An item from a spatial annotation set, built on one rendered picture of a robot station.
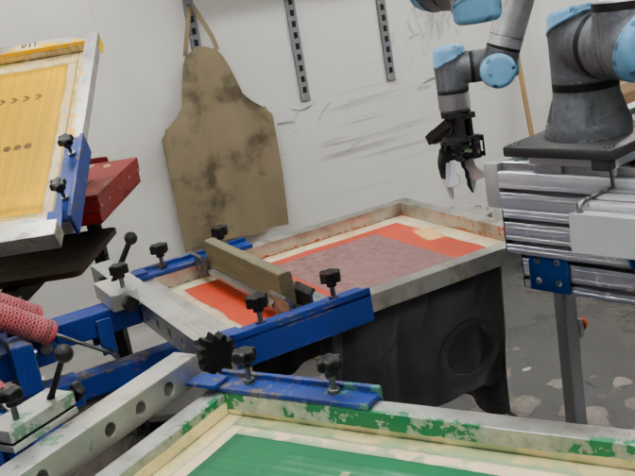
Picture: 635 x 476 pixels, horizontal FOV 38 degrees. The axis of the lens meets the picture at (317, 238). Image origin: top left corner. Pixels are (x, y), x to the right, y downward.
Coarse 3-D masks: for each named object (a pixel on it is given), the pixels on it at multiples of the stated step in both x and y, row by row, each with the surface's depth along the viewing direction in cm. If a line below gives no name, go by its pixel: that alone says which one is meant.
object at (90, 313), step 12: (72, 312) 185; (84, 312) 184; (96, 312) 182; (108, 312) 183; (120, 312) 184; (60, 324) 179; (72, 324) 180; (84, 324) 181; (120, 324) 184; (132, 324) 186; (72, 336) 180; (84, 336) 181; (96, 336) 182
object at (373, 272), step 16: (432, 240) 221; (448, 240) 219; (384, 256) 215; (400, 256) 213; (416, 256) 211; (432, 256) 209; (448, 256) 207; (352, 272) 207; (368, 272) 206; (384, 272) 204; (400, 272) 202; (320, 288) 200; (336, 288) 198; (240, 304) 199; (240, 320) 189; (256, 320) 188
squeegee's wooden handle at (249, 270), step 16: (208, 240) 214; (208, 256) 215; (224, 256) 205; (240, 256) 197; (224, 272) 208; (240, 272) 199; (256, 272) 190; (272, 272) 183; (288, 272) 181; (256, 288) 193; (272, 288) 185; (288, 288) 182
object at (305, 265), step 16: (400, 224) 239; (352, 240) 232; (368, 240) 230; (384, 240) 227; (400, 240) 225; (416, 240) 223; (304, 256) 225; (320, 256) 223; (336, 256) 221; (352, 256) 219; (368, 256) 217; (304, 272) 213; (192, 288) 215; (208, 288) 213; (224, 288) 211; (208, 304) 202; (224, 304) 201
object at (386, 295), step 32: (320, 224) 239; (352, 224) 241; (448, 224) 229; (480, 224) 217; (256, 256) 229; (480, 256) 193; (512, 256) 197; (160, 288) 208; (384, 288) 183; (416, 288) 186
